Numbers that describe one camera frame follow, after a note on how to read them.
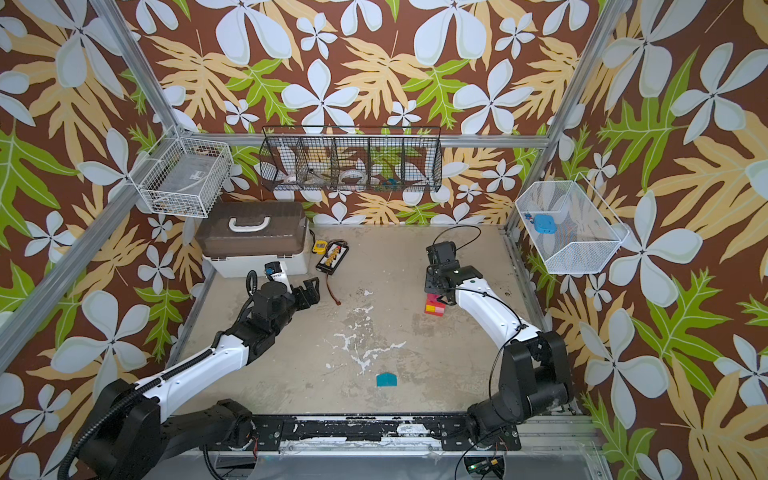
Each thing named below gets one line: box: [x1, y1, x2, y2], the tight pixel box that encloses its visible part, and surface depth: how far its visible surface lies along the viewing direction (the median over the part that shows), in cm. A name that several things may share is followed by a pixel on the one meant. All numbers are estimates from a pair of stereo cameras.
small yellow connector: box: [313, 240, 328, 255], surface depth 113 cm
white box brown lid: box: [196, 202, 309, 279], surface depth 95 cm
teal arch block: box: [376, 372, 397, 387], surface depth 85 cm
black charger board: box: [315, 241, 350, 275], surface depth 112 cm
